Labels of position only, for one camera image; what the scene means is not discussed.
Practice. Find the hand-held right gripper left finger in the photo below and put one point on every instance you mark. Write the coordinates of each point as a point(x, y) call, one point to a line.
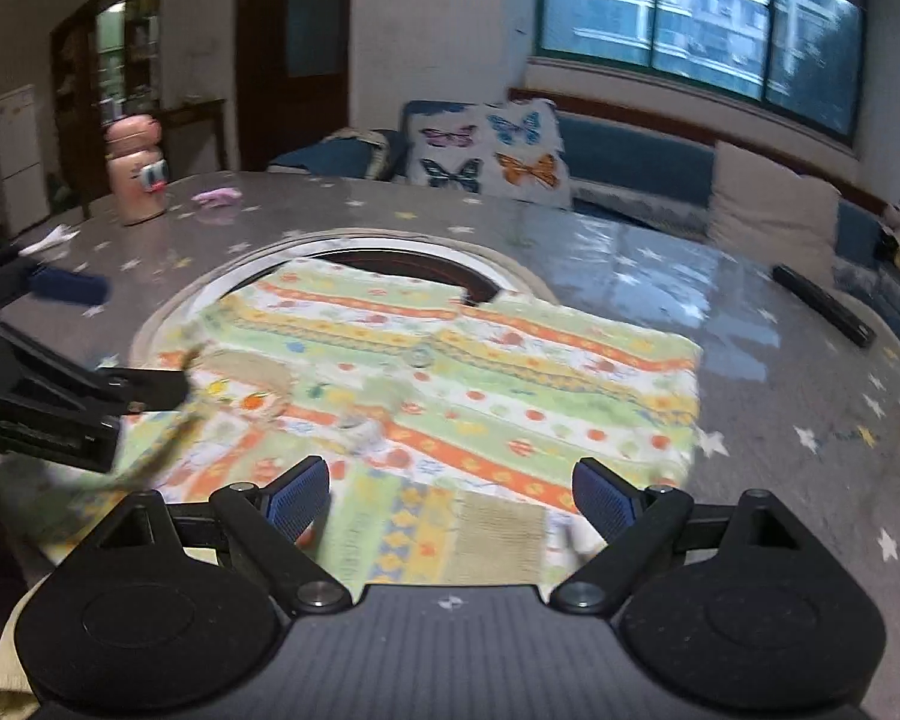
point(298, 499)

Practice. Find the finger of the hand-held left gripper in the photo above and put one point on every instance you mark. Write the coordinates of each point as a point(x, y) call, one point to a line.
point(146, 388)
point(67, 286)

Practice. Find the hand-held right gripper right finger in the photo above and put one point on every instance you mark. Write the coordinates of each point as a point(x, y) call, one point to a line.
point(604, 499)

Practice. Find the green orange printed garment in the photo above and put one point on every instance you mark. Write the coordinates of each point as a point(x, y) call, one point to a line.
point(495, 390)

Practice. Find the white paper scrap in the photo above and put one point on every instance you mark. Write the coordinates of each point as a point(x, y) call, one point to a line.
point(49, 240)

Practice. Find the pink water bottle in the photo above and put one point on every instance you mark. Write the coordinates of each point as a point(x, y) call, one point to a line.
point(136, 172)

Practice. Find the white fridge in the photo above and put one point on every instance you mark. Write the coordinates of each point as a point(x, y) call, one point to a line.
point(16, 157)

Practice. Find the small pink toy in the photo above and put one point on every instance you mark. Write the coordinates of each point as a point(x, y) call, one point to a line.
point(217, 196)

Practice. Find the wooden side table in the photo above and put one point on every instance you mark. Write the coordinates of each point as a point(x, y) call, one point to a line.
point(191, 116)

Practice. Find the wooden display cabinet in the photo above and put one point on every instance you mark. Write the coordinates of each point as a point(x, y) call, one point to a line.
point(105, 52)

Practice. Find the round built-in induction cooker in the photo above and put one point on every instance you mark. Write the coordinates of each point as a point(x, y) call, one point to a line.
point(435, 270)

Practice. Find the black remote control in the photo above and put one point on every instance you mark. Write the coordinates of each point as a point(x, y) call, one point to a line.
point(821, 304)

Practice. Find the dark wooden door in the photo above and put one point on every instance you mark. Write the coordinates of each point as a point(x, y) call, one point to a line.
point(292, 52)

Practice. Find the blue bench sofa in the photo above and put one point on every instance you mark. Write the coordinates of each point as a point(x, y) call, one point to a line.
point(630, 157)

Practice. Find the beige pillow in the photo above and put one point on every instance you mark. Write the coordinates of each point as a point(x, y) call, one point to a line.
point(776, 202)

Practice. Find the butterfly print pillow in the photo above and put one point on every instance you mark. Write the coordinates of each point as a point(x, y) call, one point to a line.
point(487, 154)

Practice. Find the panda plush toy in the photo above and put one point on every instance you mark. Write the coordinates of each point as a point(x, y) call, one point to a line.
point(898, 221)

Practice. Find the green framed window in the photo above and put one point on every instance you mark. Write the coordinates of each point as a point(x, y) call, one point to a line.
point(690, 15)

